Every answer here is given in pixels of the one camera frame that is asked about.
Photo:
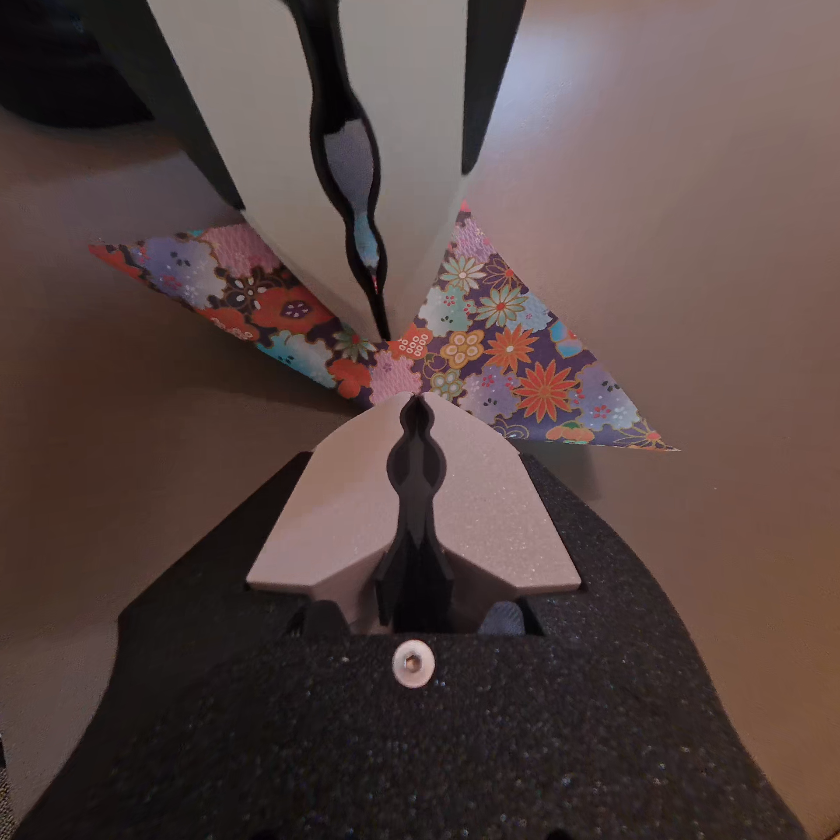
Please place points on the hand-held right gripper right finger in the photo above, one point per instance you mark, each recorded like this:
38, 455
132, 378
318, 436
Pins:
499, 512

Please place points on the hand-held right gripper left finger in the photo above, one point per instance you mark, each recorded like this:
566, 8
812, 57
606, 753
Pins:
335, 512

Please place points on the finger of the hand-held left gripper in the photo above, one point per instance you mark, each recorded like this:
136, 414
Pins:
420, 92
243, 105

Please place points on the dark flower origami paper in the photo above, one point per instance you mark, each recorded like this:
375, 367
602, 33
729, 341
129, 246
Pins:
525, 355

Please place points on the black textured armrest pad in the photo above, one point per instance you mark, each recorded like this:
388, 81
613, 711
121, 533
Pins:
66, 59

